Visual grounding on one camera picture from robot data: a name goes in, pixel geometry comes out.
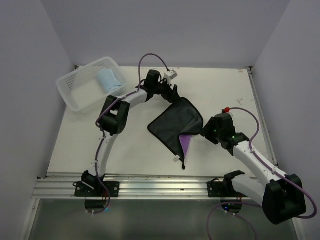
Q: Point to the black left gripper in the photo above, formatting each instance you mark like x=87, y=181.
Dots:
x=172, y=95

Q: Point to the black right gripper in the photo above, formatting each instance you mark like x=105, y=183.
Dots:
x=206, y=131

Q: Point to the dark grey purple cloth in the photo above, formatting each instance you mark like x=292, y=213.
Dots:
x=175, y=127

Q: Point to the light blue towel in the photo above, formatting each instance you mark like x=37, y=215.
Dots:
x=107, y=79

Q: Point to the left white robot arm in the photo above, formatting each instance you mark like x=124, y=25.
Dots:
x=114, y=115

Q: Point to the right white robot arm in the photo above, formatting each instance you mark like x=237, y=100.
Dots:
x=278, y=193

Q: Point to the white perforated plastic basket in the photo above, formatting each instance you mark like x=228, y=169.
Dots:
x=81, y=90

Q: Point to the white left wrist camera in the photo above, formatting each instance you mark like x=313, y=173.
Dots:
x=170, y=75

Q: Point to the aluminium mounting rail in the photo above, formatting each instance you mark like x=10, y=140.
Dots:
x=133, y=187

